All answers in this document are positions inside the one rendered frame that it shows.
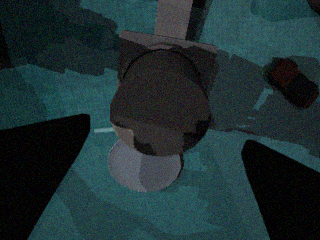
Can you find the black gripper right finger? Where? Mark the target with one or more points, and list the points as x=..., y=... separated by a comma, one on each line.
x=287, y=192

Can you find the dark grey cylinder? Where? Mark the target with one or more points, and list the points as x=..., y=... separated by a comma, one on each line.
x=160, y=109

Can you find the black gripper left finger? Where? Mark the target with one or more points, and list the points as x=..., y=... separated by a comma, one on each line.
x=33, y=161

